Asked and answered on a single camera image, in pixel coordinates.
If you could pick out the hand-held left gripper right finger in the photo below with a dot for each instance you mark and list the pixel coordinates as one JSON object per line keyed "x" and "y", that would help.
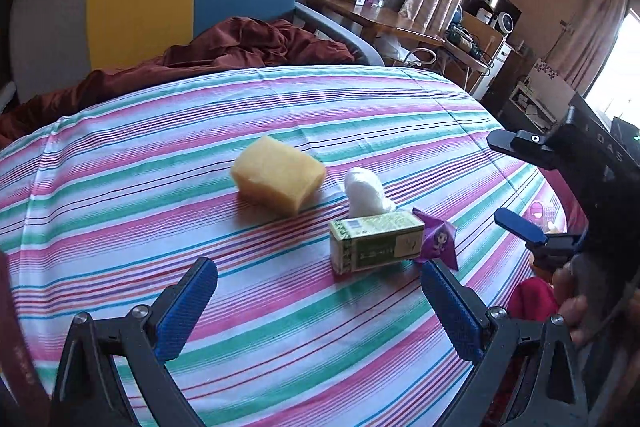
{"x": 452, "y": 307}

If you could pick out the dark red blanket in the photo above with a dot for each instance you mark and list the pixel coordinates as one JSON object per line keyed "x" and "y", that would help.
{"x": 240, "y": 42}

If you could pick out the red cloth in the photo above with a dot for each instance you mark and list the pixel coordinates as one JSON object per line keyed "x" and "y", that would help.
{"x": 530, "y": 302}

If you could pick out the striped bedsheet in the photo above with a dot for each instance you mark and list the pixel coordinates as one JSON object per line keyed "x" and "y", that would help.
{"x": 150, "y": 167}

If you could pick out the green medicine box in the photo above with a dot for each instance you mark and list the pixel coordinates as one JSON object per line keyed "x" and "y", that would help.
{"x": 375, "y": 242}

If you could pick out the person's right hand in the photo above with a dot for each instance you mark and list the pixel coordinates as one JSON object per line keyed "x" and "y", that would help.
{"x": 562, "y": 282}

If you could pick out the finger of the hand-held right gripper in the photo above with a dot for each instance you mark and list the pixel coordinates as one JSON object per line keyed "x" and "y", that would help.
{"x": 520, "y": 142}
{"x": 520, "y": 227}

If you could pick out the black silver stereo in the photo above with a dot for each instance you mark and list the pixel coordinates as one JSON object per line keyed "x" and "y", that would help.
{"x": 500, "y": 14}

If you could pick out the grey bed frame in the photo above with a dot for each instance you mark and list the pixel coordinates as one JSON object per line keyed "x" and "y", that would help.
{"x": 340, "y": 32}

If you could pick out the purple snack packet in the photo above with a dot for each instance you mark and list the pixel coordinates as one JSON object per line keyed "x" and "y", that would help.
{"x": 440, "y": 242}

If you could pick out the wooden side table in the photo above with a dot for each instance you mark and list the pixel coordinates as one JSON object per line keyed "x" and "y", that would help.
{"x": 385, "y": 22}

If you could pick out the yellow sponge block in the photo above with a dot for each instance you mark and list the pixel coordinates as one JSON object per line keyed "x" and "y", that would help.
{"x": 277, "y": 172}

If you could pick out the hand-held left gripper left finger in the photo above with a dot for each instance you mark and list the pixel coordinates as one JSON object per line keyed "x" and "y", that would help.
{"x": 185, "y": 307}

